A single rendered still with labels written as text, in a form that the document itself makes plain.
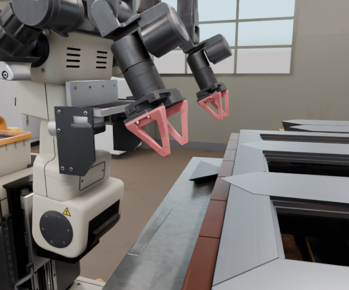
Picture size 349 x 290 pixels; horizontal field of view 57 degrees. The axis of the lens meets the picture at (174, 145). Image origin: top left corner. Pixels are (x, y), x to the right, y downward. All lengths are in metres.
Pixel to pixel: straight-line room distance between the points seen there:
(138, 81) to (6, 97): 4.86
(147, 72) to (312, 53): 4.12
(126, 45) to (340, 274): 0.46
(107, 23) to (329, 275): 0.49
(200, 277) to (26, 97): 0.62
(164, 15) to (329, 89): 4.16
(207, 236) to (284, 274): 0.18
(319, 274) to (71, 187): 0.59
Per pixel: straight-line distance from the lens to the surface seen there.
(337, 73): 4.62
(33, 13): 0.63
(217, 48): 0.94
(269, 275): 0.49
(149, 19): 0.55
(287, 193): 0.79
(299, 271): 0.51
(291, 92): 4.59
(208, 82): 0.94
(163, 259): 0.82
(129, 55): 0.55
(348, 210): 0.80
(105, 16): 0.56
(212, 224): 0.66
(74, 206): 0.85
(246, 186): 0.80
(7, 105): 5.36
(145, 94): 0.54
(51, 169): 0.86
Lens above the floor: 1.12
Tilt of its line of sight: 12 degrees down
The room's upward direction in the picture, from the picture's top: straight up
